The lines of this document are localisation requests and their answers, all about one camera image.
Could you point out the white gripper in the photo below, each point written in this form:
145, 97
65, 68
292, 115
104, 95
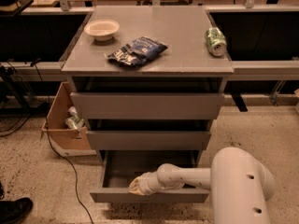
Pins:
147, 183

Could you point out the grey bottom drawer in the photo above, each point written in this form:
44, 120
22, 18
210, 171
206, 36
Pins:
121, 167

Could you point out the grey drawer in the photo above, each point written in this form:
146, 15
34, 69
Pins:
121, 167
133, 134
153, 105

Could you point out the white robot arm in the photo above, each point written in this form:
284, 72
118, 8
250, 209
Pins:
239, 184

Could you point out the grey middle drawer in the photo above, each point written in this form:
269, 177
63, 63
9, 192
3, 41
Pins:
133, 134

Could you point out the grey top drawer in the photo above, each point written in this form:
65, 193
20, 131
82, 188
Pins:
153, 105

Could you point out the grey drawer cabinet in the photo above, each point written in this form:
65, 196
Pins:
186, 66

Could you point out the cardboard box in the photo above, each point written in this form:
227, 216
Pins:
55, 126

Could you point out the green can in box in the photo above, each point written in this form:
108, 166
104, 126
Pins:
74, 121

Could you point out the black shoe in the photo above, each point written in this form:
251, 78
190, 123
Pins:
13, 211

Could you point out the blue chip bag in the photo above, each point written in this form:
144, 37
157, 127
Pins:
138, 52

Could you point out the white bowl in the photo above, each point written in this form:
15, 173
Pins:
102, 30

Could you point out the green soda can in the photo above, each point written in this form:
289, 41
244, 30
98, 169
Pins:
215, 41

